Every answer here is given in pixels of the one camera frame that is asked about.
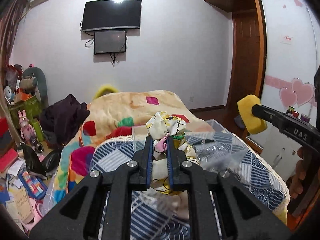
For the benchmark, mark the grey green plush toy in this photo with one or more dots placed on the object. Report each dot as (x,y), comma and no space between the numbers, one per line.
(33,82)

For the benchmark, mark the small black wall monitor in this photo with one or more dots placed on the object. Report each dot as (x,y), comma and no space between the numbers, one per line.
(109,41)

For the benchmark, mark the green cardboard box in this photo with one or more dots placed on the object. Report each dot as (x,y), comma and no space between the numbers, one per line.
(32,107)

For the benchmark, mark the person's right hand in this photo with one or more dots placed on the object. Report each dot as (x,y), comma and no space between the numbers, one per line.
(296,187)

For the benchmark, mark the black plastic bag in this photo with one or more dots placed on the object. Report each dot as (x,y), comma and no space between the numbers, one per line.
(35,167)

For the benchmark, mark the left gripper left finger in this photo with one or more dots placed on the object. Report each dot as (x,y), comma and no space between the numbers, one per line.
(99,207)

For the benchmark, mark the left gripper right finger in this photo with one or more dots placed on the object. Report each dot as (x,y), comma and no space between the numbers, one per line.
(220,207)

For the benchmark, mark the brown wooden door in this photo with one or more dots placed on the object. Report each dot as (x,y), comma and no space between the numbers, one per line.
(246,76)

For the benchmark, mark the beige colourful-squares blanket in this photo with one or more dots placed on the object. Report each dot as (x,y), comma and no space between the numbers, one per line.
(110,112)

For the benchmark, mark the blue white patterned cloth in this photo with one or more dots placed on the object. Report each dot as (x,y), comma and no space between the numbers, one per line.
(158,216)

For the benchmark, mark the red gold striped curtain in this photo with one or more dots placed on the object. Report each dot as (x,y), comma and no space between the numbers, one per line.
(9,25)

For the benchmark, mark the yellow fuzzy cushion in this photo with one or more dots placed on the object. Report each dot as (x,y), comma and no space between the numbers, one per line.
(105,89)

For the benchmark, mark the white stickered suitcase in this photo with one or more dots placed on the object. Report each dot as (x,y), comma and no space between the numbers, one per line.
(279,151)

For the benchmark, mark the pink rabbit figurine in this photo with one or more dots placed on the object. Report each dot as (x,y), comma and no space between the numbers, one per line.
(27,131)

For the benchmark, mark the clear plastic storage box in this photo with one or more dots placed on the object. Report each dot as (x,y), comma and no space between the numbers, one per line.
(216,148)

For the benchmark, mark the large black wall television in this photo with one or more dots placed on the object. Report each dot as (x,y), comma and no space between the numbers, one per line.
(111,14)

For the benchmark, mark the dark purple garment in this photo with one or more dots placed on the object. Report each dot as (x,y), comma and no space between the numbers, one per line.
(61,121)

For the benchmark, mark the green bottle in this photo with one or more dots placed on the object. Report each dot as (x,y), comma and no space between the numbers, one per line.
(38,130)

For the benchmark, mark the cartoon print fabric bag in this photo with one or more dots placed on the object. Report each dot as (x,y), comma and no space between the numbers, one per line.
(160,127)

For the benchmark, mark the colourful blocks booklet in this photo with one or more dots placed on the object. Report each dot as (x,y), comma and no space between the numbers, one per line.
(34,186)

